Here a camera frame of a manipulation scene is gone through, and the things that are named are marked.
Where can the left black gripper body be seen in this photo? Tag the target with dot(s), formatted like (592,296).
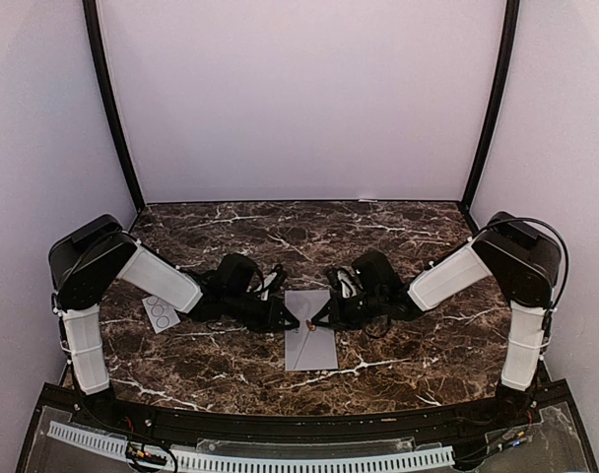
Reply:
(258,319)

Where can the left black frame post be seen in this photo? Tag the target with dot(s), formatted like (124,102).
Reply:
(110,108)

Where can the right black frame post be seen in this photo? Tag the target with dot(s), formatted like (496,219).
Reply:
(506,42)

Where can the black frame post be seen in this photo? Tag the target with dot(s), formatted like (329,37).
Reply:
(110,108)
(506,42)

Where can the white slotted cable duct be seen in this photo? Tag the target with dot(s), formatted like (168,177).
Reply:
(213,455)

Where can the black front table rail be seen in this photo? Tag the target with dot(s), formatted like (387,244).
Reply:
(186,426)

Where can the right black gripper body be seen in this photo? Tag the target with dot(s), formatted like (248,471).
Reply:
(352,314)

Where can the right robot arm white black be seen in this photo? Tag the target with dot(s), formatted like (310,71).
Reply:
(528,258)

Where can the grey envelope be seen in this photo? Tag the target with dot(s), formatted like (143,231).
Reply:
(309,350)

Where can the white sticker sheet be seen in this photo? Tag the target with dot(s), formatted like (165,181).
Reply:
(161,314)

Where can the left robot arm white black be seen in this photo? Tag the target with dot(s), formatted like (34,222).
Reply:
(85,264)

